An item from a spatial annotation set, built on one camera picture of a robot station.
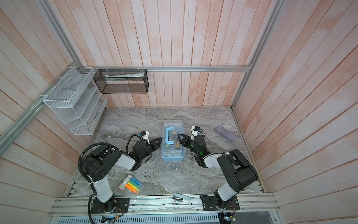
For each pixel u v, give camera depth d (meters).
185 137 0.80
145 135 0.86
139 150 0.72
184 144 0.80
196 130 0.82
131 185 0.80
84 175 0.49
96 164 0.50
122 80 1.05
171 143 0.86
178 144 0.86
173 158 0.86
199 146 0.69
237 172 0.46
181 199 0.74
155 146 0.82
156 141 0.90
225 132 1.01
